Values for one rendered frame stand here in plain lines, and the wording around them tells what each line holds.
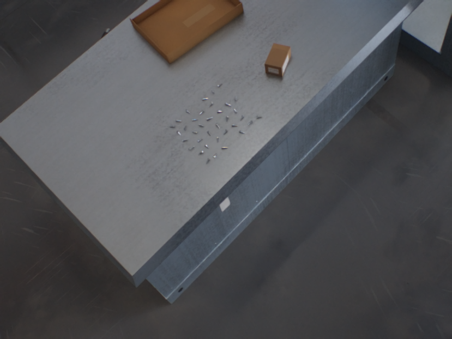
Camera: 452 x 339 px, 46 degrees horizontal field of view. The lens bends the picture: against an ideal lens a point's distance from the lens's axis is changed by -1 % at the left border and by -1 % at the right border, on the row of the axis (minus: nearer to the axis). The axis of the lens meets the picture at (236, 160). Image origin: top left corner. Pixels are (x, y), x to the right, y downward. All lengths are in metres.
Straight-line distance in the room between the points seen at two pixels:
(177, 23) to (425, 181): 1.41
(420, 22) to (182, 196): 1.76
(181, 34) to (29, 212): 1.28
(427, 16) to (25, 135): 2.19
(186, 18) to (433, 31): 1.38
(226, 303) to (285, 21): 1.31
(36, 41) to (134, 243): 2.00
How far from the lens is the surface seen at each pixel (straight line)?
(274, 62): 2.24
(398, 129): 2.92
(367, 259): 2.61
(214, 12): 2.54
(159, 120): 2.25
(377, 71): 2.85
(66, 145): 2.33
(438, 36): 3.15
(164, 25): 2.55
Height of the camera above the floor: 2.49
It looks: 62 degrees down
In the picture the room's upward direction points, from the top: 16 degrees counter-clockwise
